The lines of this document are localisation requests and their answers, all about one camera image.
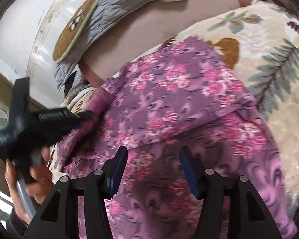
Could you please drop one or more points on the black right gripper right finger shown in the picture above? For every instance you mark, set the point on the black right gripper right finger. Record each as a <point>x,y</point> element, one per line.
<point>248,215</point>

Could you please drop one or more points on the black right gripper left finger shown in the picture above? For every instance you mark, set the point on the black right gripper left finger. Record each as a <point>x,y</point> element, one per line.
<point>58,215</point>

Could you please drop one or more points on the purple floral shirt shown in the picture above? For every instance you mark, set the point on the purple floral shirt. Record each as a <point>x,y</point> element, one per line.
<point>182,95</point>

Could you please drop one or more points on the person's left hand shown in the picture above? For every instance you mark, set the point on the person's left hand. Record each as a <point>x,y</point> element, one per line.
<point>37,190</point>

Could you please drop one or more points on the brown embroidered cushion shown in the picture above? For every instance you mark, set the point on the brown embroidered cushion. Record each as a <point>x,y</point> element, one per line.
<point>73,29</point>

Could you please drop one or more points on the grey quilted blanket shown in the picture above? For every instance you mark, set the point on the grey quilted blanket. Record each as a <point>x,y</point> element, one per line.
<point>106,14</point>

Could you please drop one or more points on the cream leaf-pattern fleece blanket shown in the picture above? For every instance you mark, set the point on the cream leaf-pattern fleece blanket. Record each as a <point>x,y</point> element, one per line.
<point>255,43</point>

